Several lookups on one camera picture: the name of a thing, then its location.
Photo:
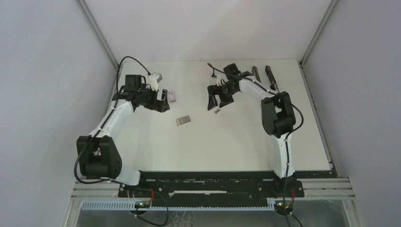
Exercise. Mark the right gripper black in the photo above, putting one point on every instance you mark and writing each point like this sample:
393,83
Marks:
213,90

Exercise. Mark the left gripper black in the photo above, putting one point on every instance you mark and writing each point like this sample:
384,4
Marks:
161,106

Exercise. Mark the staple box tray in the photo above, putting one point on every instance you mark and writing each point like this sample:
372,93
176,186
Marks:
181,117

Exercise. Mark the silver black staple remover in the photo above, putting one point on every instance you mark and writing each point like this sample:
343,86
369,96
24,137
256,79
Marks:
256,73

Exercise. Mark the black stapler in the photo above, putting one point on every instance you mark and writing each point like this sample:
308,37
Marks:
273,83

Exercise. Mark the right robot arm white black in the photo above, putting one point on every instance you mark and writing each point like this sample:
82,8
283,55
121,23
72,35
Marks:
277,111

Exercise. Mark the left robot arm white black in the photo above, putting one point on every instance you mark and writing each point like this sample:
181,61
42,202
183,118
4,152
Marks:
98,157

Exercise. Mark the red white staple box sleeve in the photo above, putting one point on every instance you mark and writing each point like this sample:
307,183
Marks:
171,96

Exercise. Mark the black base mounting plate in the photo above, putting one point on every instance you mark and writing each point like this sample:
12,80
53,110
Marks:
226,189

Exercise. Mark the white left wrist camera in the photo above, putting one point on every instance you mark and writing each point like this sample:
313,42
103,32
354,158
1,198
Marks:
152,81

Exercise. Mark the left controller board with wires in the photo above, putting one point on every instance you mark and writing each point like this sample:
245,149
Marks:
147,205

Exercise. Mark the controller board with wires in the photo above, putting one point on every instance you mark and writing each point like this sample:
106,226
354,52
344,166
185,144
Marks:
147,205
285,209

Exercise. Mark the white cable duct strip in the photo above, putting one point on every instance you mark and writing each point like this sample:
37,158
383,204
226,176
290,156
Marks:
130,205

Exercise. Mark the right controller board with wires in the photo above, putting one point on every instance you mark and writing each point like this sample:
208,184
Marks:
285,209

